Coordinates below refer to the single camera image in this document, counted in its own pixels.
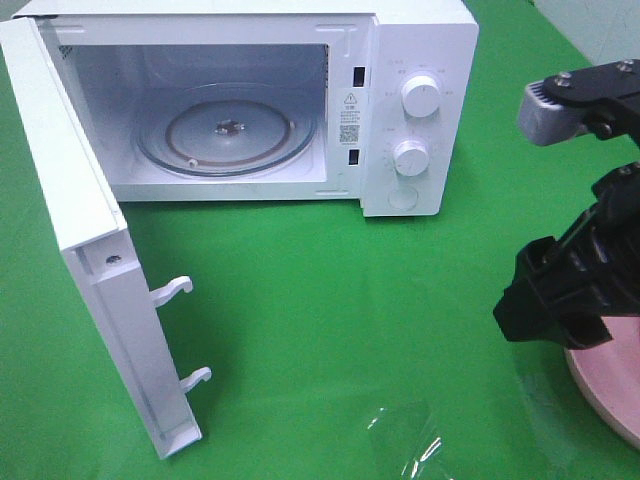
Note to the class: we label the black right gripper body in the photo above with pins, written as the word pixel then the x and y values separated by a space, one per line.
pixel 602 245

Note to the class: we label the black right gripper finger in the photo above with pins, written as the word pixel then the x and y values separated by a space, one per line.
pixel 523 316
pixel 548 269

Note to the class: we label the pink round plate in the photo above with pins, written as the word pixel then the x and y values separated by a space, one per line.
pixel 608 377

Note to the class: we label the white microwave knob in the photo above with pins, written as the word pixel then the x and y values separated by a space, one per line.
pixel 410 158
pixel 420 96

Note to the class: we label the white microwave door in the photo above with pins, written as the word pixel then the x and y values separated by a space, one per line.
pixel 93 238

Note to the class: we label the clear tape patch right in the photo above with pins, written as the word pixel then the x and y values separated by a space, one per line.
pixel 560 430

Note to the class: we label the clear tape patch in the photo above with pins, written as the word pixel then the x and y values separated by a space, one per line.
pixel 560 430
pixel 407 443

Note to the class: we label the white microwave oven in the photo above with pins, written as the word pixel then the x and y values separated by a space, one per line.
pixel 114 56

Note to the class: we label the glass microwave turntable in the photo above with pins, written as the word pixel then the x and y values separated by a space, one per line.
pixel 227 130

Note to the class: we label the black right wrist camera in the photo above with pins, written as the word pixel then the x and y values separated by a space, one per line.
pixel 602 100

